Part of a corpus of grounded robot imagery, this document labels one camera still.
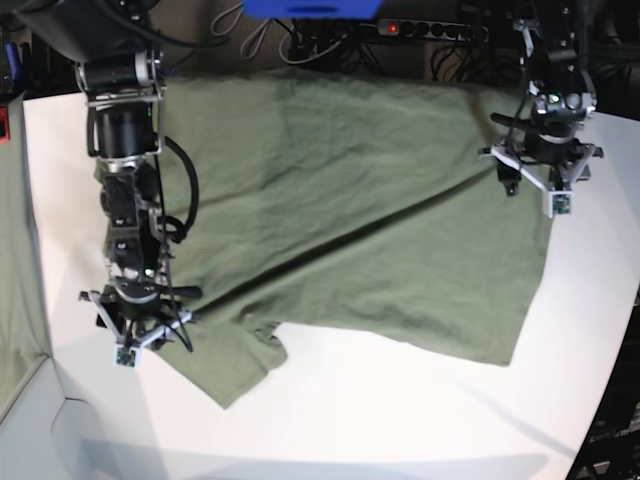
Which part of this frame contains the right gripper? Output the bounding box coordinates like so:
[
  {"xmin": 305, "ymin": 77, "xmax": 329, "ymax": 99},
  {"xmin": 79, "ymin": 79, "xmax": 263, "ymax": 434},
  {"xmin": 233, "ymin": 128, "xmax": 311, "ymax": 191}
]
[{"xmin": 79, "ymin": 281, "xmax": 202, "ymax": 350}]

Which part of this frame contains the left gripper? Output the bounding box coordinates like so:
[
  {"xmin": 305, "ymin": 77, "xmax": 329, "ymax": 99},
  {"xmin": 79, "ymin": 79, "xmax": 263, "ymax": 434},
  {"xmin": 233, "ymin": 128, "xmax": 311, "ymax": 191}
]
[{"xmin": 480, "ymin": 113, "xmax": 604, "ymax": 197}]

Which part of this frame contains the green t-shirt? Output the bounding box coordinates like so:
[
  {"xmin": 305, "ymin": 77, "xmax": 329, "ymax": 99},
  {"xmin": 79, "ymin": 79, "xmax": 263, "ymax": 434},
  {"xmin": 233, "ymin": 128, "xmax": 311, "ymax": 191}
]
[{"xmin": 159, "ymin": 71, "xmax": 552, "ymax": 408}]

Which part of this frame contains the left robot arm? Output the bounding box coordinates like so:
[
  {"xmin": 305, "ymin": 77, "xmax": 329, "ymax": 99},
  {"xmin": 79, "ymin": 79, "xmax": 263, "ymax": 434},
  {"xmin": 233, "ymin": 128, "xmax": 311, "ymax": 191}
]
[{"xmin": 482, "ymin": 1, "xmax": 604, "ymax": 203}]

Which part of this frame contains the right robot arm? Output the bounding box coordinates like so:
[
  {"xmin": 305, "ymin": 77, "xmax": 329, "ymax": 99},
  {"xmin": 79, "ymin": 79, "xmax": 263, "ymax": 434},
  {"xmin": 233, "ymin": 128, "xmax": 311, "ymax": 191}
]
[{"xmin": 5, "ymin": 1, "xmax": 201, "ymax": 366}]

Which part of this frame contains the green cloth at left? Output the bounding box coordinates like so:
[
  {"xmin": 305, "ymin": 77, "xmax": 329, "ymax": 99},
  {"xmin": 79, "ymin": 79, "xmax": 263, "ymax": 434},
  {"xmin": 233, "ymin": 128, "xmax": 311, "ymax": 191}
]
[{"xmin": 1, "ymin": 97, "xmax": 52, "ymax": 416}]

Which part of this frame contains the white power strip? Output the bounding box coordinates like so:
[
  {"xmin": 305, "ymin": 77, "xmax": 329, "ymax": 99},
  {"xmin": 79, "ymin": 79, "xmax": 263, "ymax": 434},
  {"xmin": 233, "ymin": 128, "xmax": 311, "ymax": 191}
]
[{"xmin": 376, "ymin": 19, "xmax": 475, "ymax": 42}]

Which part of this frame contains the red device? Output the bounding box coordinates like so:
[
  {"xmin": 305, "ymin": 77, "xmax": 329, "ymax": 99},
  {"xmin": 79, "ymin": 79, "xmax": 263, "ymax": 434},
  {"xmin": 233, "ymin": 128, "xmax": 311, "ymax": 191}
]
[{"xmin": 0, "ymin": 106, "xmax": 10, "ymax": 143}]

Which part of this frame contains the blue box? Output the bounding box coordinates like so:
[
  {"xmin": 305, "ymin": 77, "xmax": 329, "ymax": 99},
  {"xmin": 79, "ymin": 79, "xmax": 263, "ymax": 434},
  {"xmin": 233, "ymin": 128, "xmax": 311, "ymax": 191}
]
[{"xmin": 243, "ymin": 0, "xmax": 382, "ymax": 19}]

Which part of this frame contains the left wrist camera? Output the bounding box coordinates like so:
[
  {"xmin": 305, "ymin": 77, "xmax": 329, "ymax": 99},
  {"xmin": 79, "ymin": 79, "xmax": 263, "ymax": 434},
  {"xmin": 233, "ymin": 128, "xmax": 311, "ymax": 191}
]
[{"xmin": 543, "ymin": 190, "xmax": 573, "ymax": 219}]

